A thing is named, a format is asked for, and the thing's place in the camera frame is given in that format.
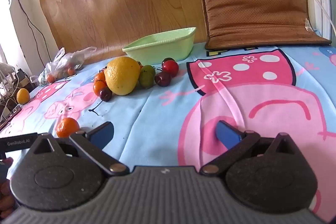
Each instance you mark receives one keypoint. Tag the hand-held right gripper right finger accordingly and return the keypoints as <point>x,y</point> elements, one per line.
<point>227,134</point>

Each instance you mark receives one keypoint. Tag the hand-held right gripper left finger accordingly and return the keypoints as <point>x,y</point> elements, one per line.
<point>101,134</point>

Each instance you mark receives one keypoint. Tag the orange tangerine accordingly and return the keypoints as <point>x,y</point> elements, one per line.
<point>67,127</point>

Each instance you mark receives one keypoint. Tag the dark red cherry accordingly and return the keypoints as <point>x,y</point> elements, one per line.
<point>162,79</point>
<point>105,95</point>

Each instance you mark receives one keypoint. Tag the orange cherry tomato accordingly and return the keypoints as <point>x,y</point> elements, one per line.
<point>99,77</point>
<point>98,88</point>

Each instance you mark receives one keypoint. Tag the large yellow citrus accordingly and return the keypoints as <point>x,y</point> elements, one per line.
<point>122,79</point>

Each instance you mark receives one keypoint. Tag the red cherry tomato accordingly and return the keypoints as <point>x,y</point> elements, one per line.
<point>168,59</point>
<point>170,68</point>

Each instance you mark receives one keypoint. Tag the light green rectangular bowl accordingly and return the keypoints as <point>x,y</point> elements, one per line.
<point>162,47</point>

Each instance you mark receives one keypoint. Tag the person's left hand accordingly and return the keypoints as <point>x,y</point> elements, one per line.
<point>4,197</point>

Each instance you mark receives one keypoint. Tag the small yellow citrus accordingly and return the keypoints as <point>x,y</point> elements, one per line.
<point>23,96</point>

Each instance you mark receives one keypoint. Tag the printed blue pink blanket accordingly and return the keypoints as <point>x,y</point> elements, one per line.
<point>162,119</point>

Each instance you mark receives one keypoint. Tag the dark jar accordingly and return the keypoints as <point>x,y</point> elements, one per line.
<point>22,78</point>

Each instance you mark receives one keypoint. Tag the small orange fruit in bag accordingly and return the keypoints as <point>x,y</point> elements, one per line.
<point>50,79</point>
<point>71,71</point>

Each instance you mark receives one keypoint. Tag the clear plastic bag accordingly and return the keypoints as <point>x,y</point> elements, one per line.
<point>63,61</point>

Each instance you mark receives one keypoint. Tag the wooden board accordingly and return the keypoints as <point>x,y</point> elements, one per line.
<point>118,3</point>

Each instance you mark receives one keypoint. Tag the brown seat cushion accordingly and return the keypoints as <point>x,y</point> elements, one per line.
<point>254,3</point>

